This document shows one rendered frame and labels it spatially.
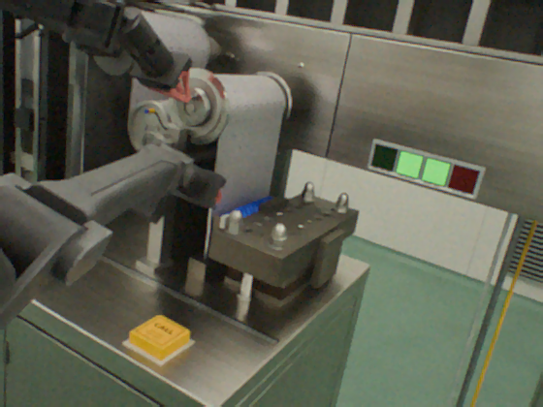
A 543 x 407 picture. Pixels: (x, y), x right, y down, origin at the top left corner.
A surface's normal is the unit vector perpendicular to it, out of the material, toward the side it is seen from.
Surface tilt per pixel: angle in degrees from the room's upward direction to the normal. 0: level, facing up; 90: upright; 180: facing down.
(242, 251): 90
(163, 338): 0
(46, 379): 90
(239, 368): 0
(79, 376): 90
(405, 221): 90
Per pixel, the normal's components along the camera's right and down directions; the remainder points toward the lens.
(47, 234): 0.31, -0.44
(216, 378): 0.17, -0.94
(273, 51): -0.49, 0.19
